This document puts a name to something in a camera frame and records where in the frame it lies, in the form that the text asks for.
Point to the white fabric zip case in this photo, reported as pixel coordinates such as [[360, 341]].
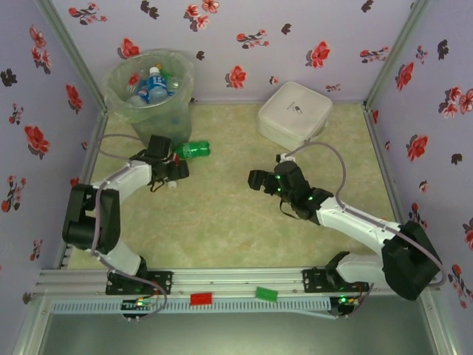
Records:
[[295, 111]]

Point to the green plastic bottle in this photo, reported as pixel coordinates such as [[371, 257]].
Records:
[[194, 149]]

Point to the red plastic block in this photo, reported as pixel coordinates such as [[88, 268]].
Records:
[[201, 299]]

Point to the red label plastic bottle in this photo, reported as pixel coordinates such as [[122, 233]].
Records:
[[133, 79], [176, 159]]

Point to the green plastic block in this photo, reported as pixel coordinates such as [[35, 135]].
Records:
[[267, 293]]

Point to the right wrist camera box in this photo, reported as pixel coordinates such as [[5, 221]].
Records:
[[290, 177]]

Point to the aluminium frame profile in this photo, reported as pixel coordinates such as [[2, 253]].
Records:
[[31, 325], [438, 325]]

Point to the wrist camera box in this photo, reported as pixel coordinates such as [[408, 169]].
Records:
[[290, 177], [160, 147]]

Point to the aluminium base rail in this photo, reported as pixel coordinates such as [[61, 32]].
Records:
[[236, 281]]

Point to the aluminium frame post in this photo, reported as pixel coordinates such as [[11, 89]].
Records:
[[74, 55], [394, 55]]

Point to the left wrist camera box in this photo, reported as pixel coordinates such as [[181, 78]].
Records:
[[160, 147]]

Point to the aluminium table edge rail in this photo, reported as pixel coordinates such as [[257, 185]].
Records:
[[229, 101]]

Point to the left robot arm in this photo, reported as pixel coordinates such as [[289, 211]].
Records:
[[125, 177]]

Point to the clear bottle blue cap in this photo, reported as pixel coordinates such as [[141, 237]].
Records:
[[175, 83]]

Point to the controller board with LED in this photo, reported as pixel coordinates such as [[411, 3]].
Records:
[[138, 304], [343, 301]]

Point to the clear plastic trash bin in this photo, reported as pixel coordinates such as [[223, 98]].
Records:
[[162, 127]]

